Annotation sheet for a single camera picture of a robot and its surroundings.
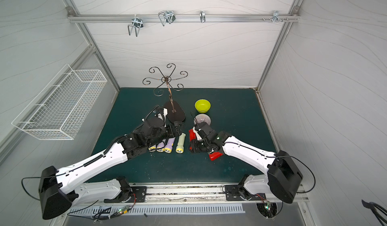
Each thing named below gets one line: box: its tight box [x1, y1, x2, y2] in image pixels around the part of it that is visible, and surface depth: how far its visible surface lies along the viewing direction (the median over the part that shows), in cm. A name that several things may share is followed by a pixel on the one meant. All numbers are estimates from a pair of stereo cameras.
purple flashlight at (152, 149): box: [147, 144, 157, 152], surface depth 61 cm
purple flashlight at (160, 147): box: [156, 141, 165, 153], surface depth 63 cm
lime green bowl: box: [194, 98, 212, 114], surface depth 109 cm
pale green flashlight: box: [175, 132, 186, 154], surface depth 89 cm
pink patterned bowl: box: [193, 114, 212, 126], surface depth 100 cm
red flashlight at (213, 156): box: [208, 151, 224, 162], surface depth 86 cm
